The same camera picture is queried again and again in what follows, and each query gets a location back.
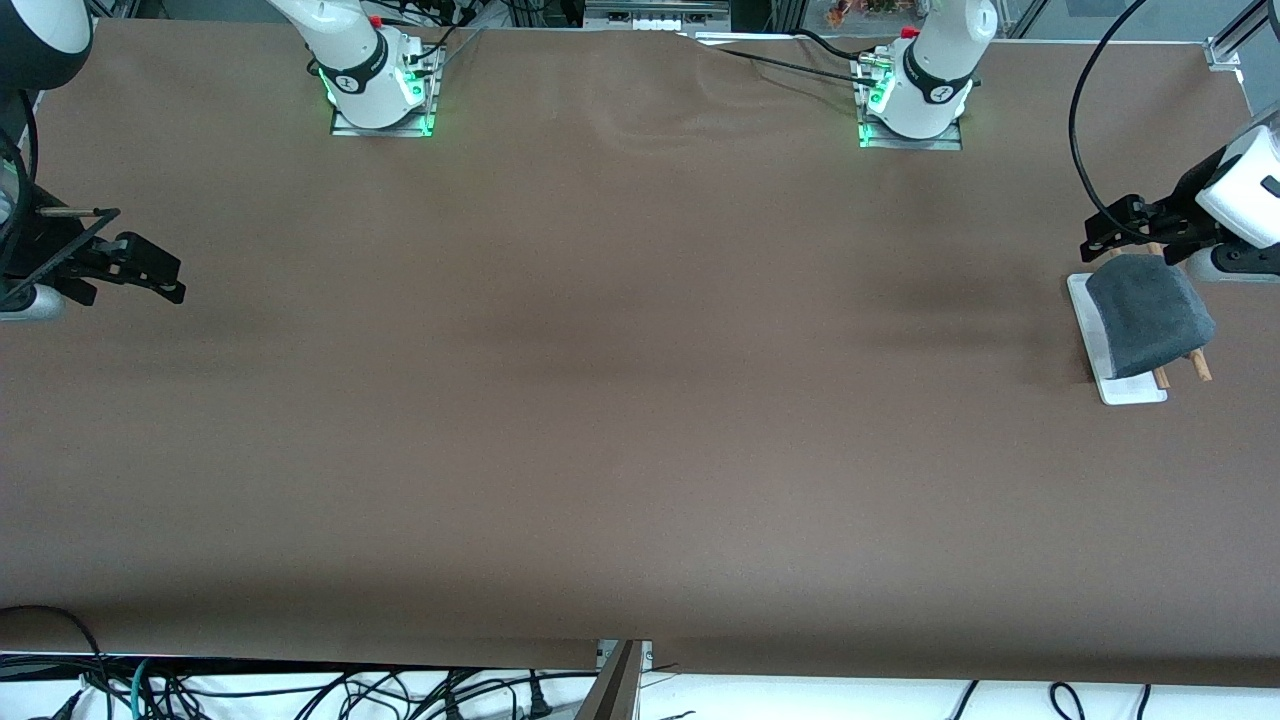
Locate grey and pink towel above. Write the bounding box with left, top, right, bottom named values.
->
left=1085, top=254, right=1218, bottom=381

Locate white rack with wooden bars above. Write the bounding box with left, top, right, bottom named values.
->
left=1066, top=243, right=1214, bottom=407

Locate orange background item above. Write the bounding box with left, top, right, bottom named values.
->
left=825, top=0, right=921, bottom=26

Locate white power strip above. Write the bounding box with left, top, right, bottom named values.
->
left=585, top=0, right=731, bottom=31

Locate brown table cover sheet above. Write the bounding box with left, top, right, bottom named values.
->
left=0, top=18, right=1280, bottom=689

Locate brown wooden table leg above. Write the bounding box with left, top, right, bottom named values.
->
left=575, top=640, right=643, bottom=720

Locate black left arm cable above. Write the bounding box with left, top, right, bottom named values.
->
left=1068, top=0, right=1151, bottom=236

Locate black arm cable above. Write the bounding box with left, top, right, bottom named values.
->
left=1068, top=0, right=1151, bottom=236
left=0, top=90, right=41, bottom=301

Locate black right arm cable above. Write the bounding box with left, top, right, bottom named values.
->
left=0, top=90, right=41, bottom=301

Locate aluminium frame corner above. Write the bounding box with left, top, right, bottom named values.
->
left=1205, top=0, right=1280, bottom=71

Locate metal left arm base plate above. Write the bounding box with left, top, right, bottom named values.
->
left=858, top=50, right=963, bottom=151

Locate black looped floor cable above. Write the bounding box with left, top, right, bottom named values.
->
left=0, top=605, right=111, bottom=720

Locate black base power cable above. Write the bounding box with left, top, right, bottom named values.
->
left=690, top=38, right=881, bottom=86
left=795, top=28, right=876, bottom=63

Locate black cable tangle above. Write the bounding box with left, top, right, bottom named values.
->
left=150, top=665, right=521, bottom=720

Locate small metal bracket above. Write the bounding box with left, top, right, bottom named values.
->
left=597, top=640, right=653, bottom=673

